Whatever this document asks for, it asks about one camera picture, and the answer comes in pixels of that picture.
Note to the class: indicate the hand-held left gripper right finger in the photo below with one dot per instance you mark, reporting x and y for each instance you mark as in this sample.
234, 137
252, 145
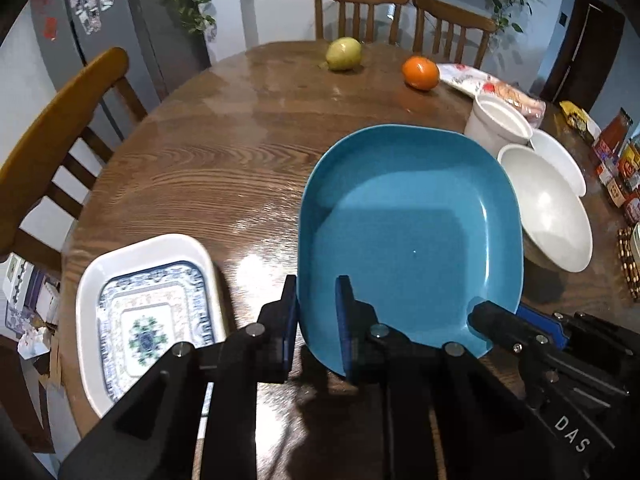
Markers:
343, 325

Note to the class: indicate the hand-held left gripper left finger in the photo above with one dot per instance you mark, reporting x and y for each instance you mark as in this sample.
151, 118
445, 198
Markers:
287, 330

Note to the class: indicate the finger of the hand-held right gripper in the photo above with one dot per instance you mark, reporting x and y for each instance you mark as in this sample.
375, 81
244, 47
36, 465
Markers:
545, 325
495, 322

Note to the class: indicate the blue square plate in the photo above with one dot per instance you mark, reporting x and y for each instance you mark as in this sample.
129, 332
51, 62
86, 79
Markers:
400, 230

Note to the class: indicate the large white bowl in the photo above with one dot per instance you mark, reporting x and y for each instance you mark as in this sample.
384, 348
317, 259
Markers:
545, 210

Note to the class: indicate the white patterned rectangular dish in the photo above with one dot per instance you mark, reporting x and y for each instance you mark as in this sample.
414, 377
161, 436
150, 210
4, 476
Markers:
145, 310

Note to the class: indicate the small white bowl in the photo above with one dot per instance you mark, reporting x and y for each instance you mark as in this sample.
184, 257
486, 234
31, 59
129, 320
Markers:
562, 160

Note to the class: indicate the white cylindrical bowl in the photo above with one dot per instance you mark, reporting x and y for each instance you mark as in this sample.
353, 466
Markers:
487, 130

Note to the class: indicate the beaded wooden trivet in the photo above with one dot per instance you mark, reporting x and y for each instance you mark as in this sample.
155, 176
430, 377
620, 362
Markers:
627, 270

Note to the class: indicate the red seasoning packet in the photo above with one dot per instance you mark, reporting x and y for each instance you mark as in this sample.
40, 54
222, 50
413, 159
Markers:
612, 135
631, 160

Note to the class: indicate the yellow snack packet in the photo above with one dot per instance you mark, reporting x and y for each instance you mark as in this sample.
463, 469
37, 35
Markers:
575, 116

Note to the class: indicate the cake roll snack bag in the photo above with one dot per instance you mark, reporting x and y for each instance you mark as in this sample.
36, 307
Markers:
475, 80

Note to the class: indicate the white crumpled paper bag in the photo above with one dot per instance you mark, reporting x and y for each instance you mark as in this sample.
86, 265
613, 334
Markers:
35, 341

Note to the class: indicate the purple box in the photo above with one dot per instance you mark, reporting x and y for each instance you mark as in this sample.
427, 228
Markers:
32, 296

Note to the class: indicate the orange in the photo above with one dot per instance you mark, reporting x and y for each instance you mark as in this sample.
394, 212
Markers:
421, 73

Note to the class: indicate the green pear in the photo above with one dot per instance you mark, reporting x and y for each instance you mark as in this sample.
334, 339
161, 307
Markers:
344, 54

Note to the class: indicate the white cardboard box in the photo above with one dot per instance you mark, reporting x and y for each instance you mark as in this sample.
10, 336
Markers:
15, 272

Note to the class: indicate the brown wooden door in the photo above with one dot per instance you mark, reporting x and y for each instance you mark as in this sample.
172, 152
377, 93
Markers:
580, 45

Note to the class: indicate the small trailing green plant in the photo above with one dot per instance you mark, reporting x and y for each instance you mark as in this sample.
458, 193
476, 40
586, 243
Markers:
505, 10

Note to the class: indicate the hanging green plant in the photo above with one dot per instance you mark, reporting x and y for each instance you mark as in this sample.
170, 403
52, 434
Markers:
185, 5

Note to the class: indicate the grey refrigerator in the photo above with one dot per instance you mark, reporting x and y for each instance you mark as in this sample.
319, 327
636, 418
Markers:
135, 20

